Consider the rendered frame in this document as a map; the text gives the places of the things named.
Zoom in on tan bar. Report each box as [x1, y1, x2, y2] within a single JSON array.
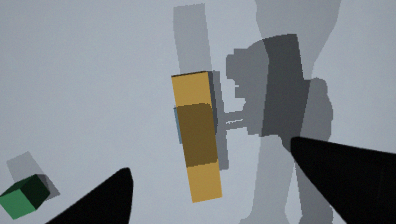
[[171, 71, 223, 203]]

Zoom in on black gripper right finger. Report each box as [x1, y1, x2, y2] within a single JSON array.
[[291, 137, 396, 224]]

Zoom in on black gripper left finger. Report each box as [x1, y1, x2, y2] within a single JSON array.
[[45, 167, 134, 224]]

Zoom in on green cube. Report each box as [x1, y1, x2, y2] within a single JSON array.
[[0, 174, 50, 220]]

